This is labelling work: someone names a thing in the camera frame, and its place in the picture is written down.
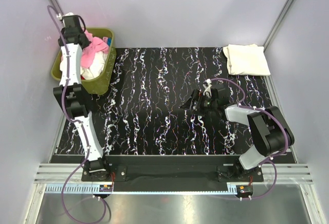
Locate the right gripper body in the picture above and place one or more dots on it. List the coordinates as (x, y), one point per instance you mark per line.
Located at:
(205, 103)

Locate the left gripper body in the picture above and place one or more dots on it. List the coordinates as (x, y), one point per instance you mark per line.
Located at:
(87, 41)

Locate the pink t-shirt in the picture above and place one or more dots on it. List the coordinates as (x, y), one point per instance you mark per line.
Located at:
(96, 45)

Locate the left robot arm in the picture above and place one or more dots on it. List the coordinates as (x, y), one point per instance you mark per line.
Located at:
(76, 104)

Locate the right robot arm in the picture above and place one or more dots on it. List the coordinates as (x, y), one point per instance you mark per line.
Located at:
(270, 132)

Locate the blue garment in basket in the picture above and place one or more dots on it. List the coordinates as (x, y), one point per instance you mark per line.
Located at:
(109, 41)

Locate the white shirt in basket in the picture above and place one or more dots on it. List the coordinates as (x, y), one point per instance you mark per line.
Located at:
(90, 73)

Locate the folded cream t-shirt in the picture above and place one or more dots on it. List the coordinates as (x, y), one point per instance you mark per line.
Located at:
(246, 60)

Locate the olive green plastic basket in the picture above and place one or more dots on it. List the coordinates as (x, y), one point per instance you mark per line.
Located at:
(99, 85)

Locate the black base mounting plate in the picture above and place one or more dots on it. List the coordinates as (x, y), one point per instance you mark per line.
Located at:
(174, 174)

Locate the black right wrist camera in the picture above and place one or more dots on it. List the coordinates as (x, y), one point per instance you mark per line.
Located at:
(219, 94)

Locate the aluminium rail frame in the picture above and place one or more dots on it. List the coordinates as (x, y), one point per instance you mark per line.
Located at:
(58, 178)

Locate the right aluminium corner post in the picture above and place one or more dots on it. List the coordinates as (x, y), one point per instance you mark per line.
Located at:
(276, 26)

